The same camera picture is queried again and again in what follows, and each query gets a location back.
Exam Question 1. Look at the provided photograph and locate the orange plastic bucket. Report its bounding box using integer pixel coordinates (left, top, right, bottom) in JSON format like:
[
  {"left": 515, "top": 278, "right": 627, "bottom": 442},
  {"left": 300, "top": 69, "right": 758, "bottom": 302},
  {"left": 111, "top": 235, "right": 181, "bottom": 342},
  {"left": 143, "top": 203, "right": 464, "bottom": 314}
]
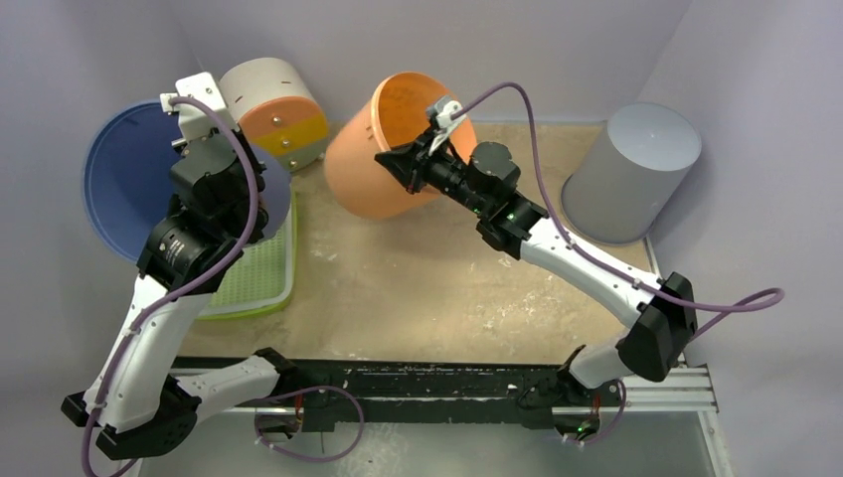
[{"left": 323, "top": 72, "right": 454, "bottom": 220}]

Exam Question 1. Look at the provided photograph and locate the blue plastic bucket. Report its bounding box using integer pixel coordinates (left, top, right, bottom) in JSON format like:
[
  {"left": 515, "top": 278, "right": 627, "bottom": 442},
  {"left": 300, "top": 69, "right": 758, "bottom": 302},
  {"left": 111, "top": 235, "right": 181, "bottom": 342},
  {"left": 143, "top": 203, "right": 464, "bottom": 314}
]
[{"left": 84, "top": 101, "right": 292, "bottom": 280}]

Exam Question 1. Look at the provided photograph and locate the large grey plastic bucket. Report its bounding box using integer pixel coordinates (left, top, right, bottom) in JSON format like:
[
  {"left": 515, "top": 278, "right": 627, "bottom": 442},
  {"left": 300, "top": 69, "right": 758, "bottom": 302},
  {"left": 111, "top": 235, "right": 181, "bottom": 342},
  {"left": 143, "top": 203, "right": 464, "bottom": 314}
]
[{"left": 561, "top": 102, "right": 702, "bottom": 244}]

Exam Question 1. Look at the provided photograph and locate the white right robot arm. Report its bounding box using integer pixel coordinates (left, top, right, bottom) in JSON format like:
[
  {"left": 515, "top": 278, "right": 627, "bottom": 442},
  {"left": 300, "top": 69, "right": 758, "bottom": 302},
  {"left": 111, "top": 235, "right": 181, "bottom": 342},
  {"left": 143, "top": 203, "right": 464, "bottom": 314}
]
[{"left": 375, "top": 142, "right": 697, "bottom": 404}]

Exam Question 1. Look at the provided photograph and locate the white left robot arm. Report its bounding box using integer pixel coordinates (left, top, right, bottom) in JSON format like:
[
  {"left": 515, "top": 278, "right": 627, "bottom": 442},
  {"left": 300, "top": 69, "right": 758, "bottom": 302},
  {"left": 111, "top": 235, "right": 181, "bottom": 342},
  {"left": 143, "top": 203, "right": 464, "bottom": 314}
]
[{"left": 62, "top": 128, "right": 296, "bottom": 461}]

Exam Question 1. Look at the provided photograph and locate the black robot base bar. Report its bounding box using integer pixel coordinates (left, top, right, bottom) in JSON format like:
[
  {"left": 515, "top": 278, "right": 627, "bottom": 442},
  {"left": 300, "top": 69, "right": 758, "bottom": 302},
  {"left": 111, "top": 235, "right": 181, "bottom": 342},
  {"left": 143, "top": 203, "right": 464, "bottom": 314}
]
[{"left": 174, "top": 347, "right": 623, "bottom": 436}]

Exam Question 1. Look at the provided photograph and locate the cream cabinet with coloured drawers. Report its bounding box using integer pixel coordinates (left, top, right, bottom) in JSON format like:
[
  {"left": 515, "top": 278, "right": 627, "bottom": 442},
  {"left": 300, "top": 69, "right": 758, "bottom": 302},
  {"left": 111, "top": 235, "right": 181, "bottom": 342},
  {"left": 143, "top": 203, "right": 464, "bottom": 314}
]
[{"left": 219, "top": 57, "right": 330, "bottom": 173}]

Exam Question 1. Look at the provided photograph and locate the pale green perforated basket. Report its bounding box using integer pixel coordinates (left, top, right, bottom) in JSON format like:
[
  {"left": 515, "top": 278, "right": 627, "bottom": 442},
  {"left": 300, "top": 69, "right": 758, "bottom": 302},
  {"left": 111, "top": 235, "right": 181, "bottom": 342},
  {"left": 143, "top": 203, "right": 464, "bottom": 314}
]
[{"left": 199, "top": 200, "right": 297, "bottom": 321}]

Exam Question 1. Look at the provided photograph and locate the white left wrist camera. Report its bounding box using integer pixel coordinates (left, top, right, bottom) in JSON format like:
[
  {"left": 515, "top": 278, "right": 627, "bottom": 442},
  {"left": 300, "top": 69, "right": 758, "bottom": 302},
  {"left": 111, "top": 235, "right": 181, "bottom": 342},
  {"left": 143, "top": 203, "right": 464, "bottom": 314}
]
[{"left": 159, "top": 72, "right": 240, "bottom": 142}]

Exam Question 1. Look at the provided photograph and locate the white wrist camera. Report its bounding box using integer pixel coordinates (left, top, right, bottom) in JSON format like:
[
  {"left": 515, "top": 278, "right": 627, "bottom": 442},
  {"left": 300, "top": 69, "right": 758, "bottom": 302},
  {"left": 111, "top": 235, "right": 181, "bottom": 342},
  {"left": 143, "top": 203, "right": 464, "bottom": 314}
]
[
  {"left": 159, "top": 72, "right": 240, "bottom": 142},
  {"left": 425, "top": 95, "right": 466, "bottom": 156}
]

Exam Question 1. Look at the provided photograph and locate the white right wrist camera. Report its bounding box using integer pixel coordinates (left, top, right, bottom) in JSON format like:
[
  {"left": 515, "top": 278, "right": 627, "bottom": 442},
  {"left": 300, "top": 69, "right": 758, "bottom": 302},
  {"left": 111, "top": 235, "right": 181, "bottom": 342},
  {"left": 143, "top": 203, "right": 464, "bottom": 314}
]
[{"left": 425, "top": 95, "right": 466, "bottom": 156}]

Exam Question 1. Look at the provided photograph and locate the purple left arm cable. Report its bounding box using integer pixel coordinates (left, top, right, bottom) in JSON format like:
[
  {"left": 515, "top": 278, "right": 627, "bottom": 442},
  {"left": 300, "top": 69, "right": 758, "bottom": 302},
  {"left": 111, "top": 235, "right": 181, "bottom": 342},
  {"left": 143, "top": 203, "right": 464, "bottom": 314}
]
[{"left": 80, "top": 95, "right": 260, "bottom": 477}]

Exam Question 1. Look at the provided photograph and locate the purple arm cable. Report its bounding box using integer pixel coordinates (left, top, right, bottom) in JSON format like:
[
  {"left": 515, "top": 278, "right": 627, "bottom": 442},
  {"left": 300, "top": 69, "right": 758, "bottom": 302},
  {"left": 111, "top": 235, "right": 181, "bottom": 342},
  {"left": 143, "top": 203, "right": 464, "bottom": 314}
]
[
  {"left": 450, "top": 81, "right": 786, "bottom": 344},
  {"left": 80, "top": 95, "right": 260, "bottom": 477}
]

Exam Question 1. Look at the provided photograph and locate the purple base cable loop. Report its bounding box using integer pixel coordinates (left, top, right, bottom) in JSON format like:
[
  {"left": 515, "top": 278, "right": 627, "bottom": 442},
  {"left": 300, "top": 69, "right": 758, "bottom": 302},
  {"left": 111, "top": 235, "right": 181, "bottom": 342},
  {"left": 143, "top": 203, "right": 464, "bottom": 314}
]
[{"left": 253, "top": 382, "right": 366, "bottom": 463}]

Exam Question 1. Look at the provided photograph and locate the aluminium frame rail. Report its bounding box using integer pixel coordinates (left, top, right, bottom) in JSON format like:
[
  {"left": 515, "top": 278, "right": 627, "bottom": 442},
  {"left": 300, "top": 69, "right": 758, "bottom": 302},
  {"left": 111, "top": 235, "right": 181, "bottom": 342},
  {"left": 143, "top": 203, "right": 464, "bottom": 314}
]
[{"left": 238, "top": 368, "right": 717, "bottom": 415}]

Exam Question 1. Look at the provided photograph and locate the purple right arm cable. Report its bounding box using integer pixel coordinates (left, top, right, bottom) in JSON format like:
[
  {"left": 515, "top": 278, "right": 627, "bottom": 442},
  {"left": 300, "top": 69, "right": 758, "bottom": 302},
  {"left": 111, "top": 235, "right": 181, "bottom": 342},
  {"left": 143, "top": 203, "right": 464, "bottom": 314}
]
[{"left": 450, "top": 81, "right": 786, "bottom": 344}]

